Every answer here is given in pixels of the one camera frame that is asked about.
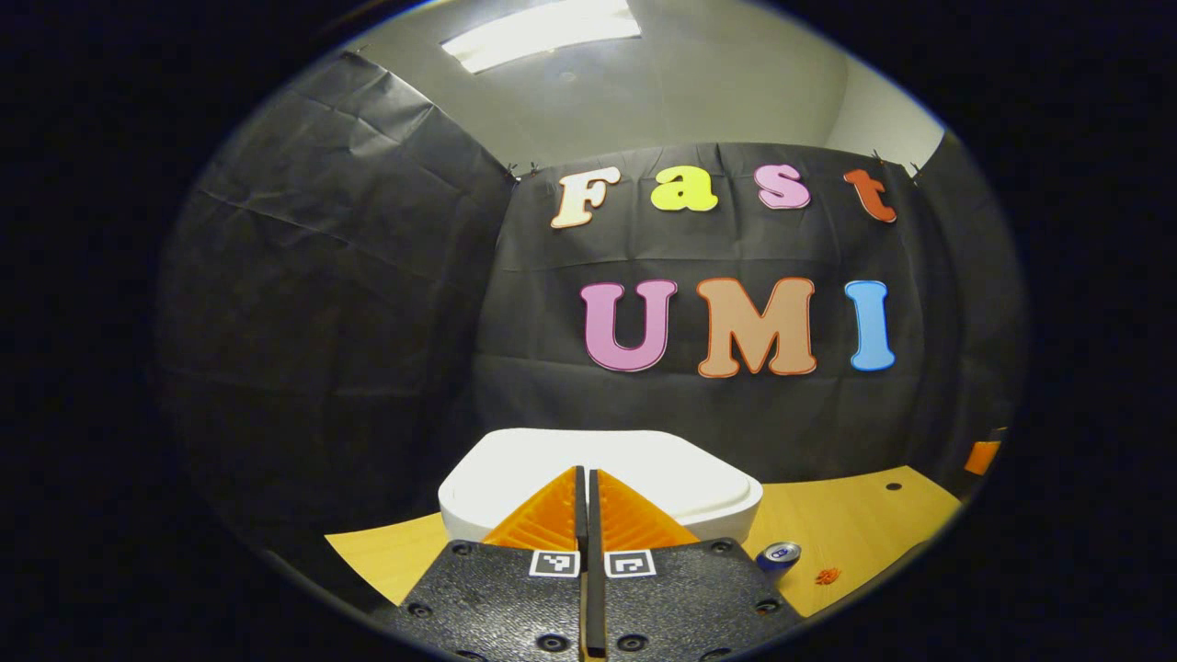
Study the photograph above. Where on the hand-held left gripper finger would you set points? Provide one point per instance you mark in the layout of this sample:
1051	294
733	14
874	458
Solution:
581	515
595	552

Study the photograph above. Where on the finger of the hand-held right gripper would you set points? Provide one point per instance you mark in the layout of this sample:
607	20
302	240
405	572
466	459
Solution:
982	457

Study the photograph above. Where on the white desktop garbage bin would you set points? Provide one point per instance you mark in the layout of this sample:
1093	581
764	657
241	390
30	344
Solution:
644	469

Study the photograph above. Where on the blue pop can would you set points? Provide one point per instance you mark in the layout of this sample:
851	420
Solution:
780	556

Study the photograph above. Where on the orange paper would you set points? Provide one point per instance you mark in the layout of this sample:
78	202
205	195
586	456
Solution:
828	576

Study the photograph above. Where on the wooden desktop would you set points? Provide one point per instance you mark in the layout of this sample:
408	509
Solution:
855	524

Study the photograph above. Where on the black backdrop cloth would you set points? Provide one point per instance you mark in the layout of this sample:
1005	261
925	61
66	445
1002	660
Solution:
368	322

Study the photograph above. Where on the ceiling light panel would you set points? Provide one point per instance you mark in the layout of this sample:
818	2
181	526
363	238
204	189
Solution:
542	32

